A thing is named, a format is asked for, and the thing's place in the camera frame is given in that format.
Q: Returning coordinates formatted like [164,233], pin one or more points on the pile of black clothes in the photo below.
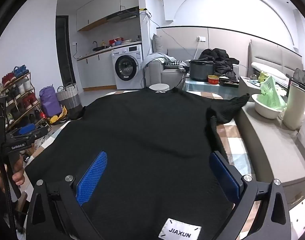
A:
[222,60]

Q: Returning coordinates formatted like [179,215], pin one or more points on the yellow bag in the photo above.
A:
[58,117]

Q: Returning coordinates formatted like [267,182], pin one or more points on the red bowl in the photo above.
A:
[213,80]

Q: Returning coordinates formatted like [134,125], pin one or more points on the wall socket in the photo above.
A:
[200,38]

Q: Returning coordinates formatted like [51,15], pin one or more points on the beige bed headboard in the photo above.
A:
[270,52]

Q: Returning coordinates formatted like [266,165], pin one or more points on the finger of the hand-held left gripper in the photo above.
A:
[26,129]

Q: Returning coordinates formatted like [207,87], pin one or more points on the collection of sneakers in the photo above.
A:
[22,87]

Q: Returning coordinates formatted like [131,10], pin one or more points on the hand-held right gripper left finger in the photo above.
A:
[92,177]

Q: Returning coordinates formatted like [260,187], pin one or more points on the black and white checked pillow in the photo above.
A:
[173,64]

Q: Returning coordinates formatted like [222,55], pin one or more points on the black knit sweater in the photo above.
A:
[147,135]

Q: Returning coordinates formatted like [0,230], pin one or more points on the dark door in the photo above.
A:
[63,50]

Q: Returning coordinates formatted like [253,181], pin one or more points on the grey nightstand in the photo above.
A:
[248,87]

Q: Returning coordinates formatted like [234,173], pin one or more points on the checkered blanket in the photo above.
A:
[232,140]

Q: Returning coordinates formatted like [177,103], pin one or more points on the dark jacket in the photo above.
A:
[302,76]

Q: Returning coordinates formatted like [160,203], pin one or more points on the white cylindrical bin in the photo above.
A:
[293,107]

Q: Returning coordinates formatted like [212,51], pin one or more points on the white kitchen counter cabinet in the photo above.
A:
[96,70]

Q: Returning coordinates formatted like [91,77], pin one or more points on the wooden shoe rack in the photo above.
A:
[30,80]

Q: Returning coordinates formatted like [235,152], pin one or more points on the purple bag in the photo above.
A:
[49,102]

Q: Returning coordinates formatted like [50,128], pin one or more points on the white upper kitchen cabinets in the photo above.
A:
[102,7]

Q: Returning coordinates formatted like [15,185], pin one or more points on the teal covered table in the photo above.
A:
[205,88]

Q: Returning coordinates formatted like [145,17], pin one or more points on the grey sofa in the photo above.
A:
[167,76]

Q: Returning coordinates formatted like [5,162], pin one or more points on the black food tray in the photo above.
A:
[228,82]

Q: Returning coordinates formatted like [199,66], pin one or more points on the person's left hand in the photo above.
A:
[18,177]

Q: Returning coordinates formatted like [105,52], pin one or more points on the grey sofa cushion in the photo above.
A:
[158,43]

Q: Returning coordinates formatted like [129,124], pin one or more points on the grey woven basket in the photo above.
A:
[68,100]

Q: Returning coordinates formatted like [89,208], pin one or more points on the white washing machine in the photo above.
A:
[127,67]

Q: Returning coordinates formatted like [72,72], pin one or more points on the white round stool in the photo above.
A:
[159,87]

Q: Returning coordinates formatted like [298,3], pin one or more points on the white basin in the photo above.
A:
[266,112]

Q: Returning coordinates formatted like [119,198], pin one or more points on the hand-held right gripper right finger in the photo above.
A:
[225,180]

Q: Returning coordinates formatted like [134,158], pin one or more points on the white bed pillow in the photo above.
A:
[267,68]

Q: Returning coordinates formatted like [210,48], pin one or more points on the black range hood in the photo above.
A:
[122,15]

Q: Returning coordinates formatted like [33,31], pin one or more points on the light grey garment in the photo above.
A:
[153,58]

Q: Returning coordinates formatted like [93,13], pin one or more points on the red container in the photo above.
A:
[115,41]

